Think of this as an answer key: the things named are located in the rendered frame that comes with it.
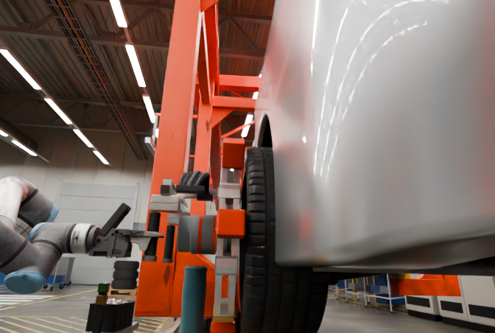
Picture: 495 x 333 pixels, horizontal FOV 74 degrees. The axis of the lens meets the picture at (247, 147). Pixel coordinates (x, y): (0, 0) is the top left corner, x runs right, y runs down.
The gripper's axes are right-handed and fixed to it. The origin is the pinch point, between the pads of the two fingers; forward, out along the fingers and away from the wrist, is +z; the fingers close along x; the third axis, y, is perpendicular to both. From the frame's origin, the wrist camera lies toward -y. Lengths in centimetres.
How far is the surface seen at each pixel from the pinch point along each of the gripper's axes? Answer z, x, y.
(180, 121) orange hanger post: -7, -60, -66
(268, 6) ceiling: 112, -614, -682
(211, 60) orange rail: -4, -213, -214
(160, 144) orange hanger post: -16, -60, -52
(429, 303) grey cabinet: 371, -482, 58
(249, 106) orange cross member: 43, -255, -179
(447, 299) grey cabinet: 374, -436, 47
